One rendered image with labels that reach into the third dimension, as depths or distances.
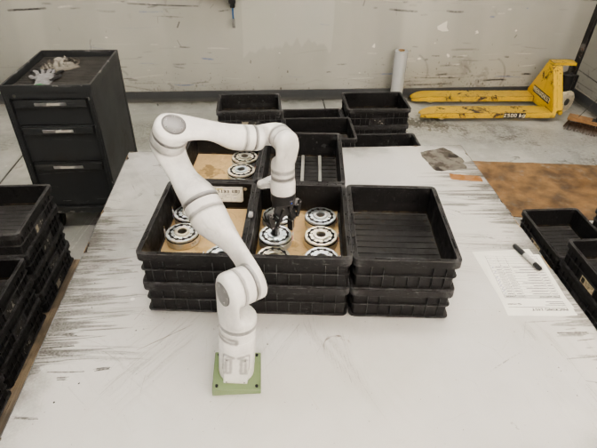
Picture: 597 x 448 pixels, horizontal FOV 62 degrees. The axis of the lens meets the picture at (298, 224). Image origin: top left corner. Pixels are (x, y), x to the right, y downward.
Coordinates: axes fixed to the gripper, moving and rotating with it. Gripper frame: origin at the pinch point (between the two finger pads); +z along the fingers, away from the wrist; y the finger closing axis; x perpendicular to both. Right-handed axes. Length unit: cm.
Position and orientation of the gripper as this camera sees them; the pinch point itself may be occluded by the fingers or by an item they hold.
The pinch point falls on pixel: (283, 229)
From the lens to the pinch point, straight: 157.2
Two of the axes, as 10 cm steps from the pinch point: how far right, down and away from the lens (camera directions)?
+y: 7.2, -3.9, 5.7
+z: -0.1, 8.2, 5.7
